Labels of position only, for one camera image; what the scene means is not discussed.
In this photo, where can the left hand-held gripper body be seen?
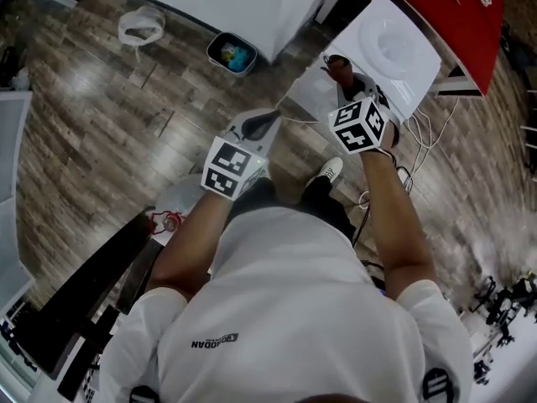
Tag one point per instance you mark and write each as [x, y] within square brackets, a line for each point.
[226, 166]

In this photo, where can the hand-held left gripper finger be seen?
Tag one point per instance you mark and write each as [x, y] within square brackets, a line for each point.
[262, 132]
[253, 124]

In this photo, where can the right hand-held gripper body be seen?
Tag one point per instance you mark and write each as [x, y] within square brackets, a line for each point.
[356, 126]

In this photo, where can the brown cleaning cloth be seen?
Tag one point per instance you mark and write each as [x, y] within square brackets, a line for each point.
[337, 67]

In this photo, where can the white water dispenser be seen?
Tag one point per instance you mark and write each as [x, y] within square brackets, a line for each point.
[419, 86]

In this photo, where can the person's right forearm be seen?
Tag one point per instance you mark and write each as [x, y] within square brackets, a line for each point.
[394, 225]

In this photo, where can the person's left forearm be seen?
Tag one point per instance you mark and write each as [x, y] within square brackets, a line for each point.
[189, 246]

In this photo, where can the clear water bottle red cap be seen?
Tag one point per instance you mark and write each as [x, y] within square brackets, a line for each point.
[168, 223]

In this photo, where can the person's right white shoe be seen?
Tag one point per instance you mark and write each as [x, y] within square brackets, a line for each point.
[329, 169]

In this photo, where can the grey trash bin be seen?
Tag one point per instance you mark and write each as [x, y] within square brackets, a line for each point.
[247, 71]

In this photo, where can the white table with red cover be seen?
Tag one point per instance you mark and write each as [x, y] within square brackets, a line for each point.
[461, 23]

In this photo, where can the person's white t-shirt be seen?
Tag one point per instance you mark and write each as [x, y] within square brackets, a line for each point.
[285, 309]

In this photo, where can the white plastic bag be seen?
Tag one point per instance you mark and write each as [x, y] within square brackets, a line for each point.
[147, 13]

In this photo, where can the frosted glass partition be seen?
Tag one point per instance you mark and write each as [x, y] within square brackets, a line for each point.
[12, 141]

